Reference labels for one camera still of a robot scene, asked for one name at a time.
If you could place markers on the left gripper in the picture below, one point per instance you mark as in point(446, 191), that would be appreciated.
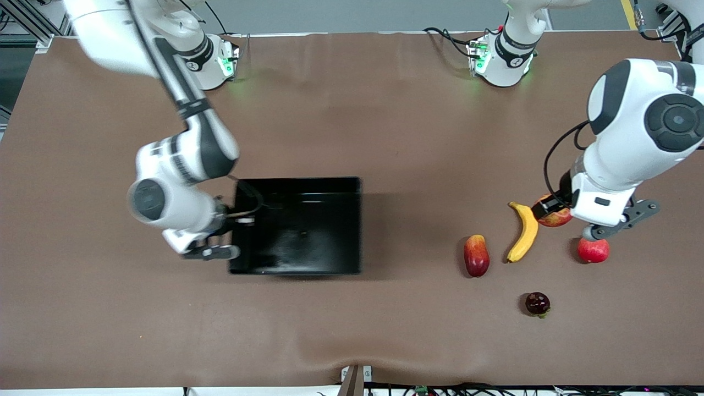
point(551, 204)

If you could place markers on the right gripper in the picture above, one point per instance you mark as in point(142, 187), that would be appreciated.
point(224, 212)

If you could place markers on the red yellow apple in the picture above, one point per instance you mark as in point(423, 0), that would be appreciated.
point(555, 219)

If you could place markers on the yellow banana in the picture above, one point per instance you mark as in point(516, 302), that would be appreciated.
point(526, 231)

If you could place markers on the black plastic box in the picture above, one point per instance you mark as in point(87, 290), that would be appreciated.
point(308, 231)

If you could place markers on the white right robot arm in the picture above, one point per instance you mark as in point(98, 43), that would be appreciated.
point(181, 159)

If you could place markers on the red pomegranate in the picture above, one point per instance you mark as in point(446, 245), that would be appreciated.
point(593, 251)

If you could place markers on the red yellow mango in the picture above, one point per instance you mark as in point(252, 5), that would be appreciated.
point(476, 256)

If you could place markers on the dark purple mangosteen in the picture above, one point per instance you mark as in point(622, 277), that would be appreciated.
point(537, 303)

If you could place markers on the brown table mat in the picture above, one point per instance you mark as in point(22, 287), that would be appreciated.
point(385, 110)

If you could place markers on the grey metal table clamp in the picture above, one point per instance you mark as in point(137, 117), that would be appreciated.
point(355, 382)

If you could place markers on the aluminium frame profile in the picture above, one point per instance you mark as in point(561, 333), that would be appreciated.
point(672, 19)
point(33, 25)

